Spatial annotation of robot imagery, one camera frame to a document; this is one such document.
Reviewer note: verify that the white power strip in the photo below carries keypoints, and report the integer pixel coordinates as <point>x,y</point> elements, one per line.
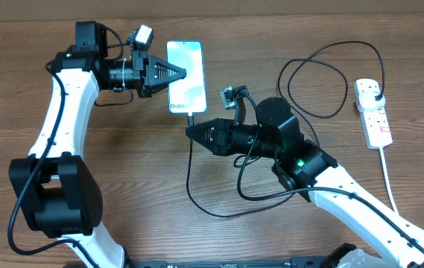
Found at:
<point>375,123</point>

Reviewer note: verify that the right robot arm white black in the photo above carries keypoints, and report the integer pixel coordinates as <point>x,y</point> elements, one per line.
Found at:
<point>302,167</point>

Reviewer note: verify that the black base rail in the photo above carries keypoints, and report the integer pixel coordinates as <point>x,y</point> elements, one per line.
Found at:
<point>294,262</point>

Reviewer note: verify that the Galaxy S24 smartphone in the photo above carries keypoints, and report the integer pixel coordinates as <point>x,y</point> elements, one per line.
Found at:
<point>187,95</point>

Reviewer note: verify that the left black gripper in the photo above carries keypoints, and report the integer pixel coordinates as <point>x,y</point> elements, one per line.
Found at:
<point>153,65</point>

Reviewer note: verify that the white charger plug adapter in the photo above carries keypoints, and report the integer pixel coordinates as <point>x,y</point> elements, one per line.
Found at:
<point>369,101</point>

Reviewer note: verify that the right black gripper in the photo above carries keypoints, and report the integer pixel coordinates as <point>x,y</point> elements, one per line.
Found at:
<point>222,144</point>

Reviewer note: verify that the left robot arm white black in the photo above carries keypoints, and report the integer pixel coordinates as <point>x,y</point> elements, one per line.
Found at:
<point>56,193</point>

